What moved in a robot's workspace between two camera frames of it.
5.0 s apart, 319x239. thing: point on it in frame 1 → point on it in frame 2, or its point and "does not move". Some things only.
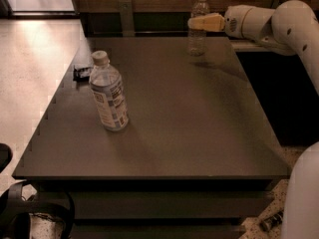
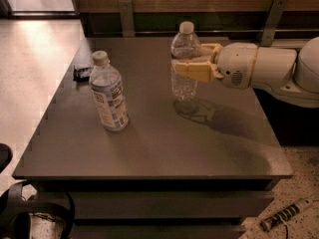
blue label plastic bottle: [108, 93] does not move
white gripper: [233, 21] → [235, 65]
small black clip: [81, 75] does not move
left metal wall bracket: [127, 19] does not move
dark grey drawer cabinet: [159, 208] does not move
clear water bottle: [197, 39] → [184, 49]
